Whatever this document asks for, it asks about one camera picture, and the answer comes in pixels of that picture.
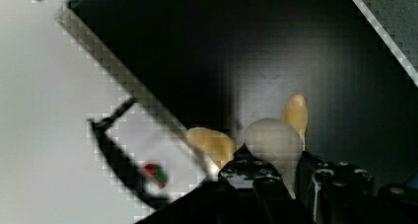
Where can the red strawberry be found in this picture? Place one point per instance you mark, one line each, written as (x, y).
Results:
(157, 174)

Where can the black toaster oven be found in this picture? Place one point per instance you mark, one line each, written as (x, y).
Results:
(224, 64)

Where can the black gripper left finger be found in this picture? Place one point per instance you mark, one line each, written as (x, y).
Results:
(247, 191)

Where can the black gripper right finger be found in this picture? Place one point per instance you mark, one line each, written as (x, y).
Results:
(342, 193)

